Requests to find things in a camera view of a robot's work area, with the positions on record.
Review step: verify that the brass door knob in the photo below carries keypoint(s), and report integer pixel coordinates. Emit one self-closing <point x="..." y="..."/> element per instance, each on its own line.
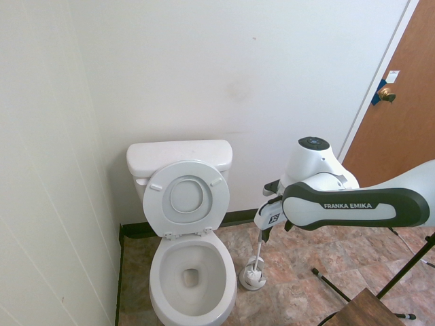
<point x="385" y="92"/>

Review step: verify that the white toilet tank lid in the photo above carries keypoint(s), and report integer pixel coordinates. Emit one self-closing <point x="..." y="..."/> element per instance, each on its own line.
<point x="176" y="153"/>

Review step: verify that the brown wooden door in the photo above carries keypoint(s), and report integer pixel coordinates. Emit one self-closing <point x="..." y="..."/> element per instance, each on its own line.
<point x="401" y="129"/>

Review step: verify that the black camera tripod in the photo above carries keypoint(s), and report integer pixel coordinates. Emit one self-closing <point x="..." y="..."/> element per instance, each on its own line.
<point x="408" y="265"/>

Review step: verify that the white toilet seat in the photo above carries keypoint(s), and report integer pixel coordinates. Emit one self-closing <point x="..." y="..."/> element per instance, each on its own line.
<point x="153" y="207"/>

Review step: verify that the white toilet seat cover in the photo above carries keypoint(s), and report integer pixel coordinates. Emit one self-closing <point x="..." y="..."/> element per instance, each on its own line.
<point x="187" y="197"/>

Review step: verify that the white toilet brush holder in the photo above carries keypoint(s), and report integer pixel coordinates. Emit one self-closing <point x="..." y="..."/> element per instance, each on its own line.
<point x="253" y="282"/>

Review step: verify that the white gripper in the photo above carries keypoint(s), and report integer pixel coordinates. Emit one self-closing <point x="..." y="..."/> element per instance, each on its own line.
<point x="268" y="214"/>

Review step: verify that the blue tape strip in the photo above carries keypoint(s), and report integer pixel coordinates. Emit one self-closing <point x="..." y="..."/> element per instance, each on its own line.
<point x="375" y="98"/>

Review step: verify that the white door frame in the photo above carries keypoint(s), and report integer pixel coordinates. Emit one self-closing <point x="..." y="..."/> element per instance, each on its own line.
<point x="372" y="91"/>

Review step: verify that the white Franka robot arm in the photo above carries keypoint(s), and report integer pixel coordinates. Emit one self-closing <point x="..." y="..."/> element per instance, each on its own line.
<point x="340" y="207"/>

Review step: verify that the dark wooden board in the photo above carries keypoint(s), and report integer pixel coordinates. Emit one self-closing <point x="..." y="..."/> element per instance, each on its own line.
<point x="367" y="312"/>

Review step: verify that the white toilet bowl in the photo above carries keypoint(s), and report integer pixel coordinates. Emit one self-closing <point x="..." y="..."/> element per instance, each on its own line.
<point x="163" y="305"/>

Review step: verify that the white paper label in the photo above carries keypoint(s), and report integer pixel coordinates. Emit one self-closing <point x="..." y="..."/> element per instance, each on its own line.
<point x="392" y="76"/>

